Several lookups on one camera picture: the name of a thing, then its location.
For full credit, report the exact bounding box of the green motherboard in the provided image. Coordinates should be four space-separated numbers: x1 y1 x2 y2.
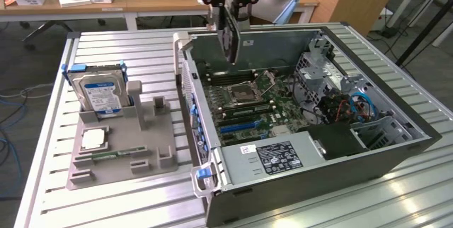
196 60 312 146

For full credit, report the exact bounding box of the white table frame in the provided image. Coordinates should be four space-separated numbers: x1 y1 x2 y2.
384 0 453 48

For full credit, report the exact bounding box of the red wire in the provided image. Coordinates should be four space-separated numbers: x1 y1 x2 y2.
335 100 356 124

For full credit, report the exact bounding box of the white floor cable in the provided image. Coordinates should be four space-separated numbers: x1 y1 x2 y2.
0 84 53 99

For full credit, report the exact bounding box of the blue case release latch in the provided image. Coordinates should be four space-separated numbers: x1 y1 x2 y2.
195 168 212 180

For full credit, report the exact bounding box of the silver power supply unit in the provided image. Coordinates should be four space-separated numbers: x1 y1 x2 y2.
213 131 328 186

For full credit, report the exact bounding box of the green RAM stick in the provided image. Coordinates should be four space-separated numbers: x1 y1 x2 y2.
221 103 273 119
76 147 148 161

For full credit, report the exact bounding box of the blue floor cable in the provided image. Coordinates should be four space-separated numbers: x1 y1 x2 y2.
0 98 29 201

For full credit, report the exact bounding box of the black slanted pole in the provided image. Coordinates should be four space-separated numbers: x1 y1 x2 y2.
395 0 453 67

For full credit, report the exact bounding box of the grey plastic parts rack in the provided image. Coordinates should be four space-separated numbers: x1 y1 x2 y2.
65 79 180 191

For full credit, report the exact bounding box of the silver CPU chip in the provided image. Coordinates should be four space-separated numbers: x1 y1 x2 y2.
80 129 109 151

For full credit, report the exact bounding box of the hard disk blue caddy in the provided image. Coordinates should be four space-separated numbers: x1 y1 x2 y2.
60 62 128 119

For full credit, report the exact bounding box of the blue expansion slot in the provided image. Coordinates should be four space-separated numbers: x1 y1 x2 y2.
219 122 260 134

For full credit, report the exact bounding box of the black chair base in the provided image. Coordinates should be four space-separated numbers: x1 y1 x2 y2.
18 20 106 51

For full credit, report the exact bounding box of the wooden desk white frame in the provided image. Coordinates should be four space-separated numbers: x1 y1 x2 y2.
0 0 319 31

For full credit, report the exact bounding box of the silver CPU socket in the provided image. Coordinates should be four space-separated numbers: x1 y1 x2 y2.
224 81 271 106

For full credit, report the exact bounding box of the open black PC case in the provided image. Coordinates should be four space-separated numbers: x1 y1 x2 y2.
170 25 443 227

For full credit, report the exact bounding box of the black floor box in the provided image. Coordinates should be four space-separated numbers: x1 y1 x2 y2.
379 27 399 39

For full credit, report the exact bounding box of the silver disk bay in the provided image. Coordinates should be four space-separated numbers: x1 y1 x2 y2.
350 116 424 151

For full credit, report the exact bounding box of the perforated silver drive cage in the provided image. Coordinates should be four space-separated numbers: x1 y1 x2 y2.
292 37 356 112

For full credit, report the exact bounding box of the blue disk wire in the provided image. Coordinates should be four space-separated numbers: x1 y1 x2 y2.
348 92 376 124

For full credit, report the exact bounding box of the silver chipset heatsink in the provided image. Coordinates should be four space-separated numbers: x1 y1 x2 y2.
269 126 293 136

